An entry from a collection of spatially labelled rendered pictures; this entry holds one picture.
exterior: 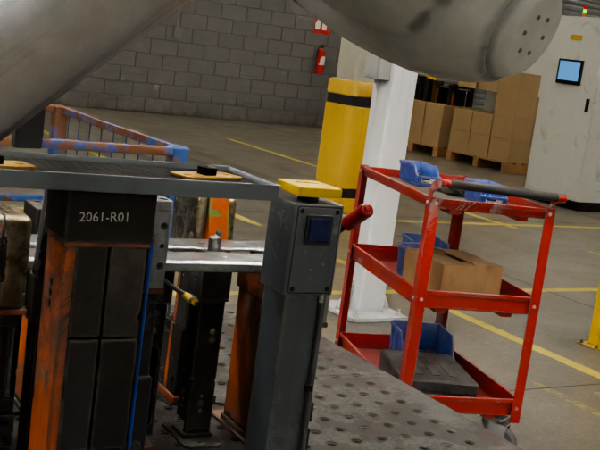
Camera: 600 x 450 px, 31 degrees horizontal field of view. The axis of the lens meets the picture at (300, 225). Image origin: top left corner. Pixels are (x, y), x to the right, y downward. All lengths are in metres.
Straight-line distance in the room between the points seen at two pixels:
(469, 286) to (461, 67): 2.98
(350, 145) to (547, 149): 3.79
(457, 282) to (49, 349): 2.50
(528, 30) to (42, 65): 0.28
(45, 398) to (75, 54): 0.73
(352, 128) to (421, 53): 7.82
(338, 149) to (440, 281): 5.04
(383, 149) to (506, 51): 4.72
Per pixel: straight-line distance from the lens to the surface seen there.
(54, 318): 1.19
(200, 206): 1.76
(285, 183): 1.29
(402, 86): 5.37
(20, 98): 0.54
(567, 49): 11.77
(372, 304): 5.52
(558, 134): 11.72
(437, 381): 3.69
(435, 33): 0.64
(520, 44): 0.65
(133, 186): 1.13
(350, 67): 8.58
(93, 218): 1.15
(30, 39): 0.53
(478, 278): 3.62
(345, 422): 1.86
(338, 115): 8.55
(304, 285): 1.28
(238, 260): 1.56
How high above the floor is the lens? 1.32
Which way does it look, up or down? 10 degrees down
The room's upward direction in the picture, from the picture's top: 8 degrees clockwise
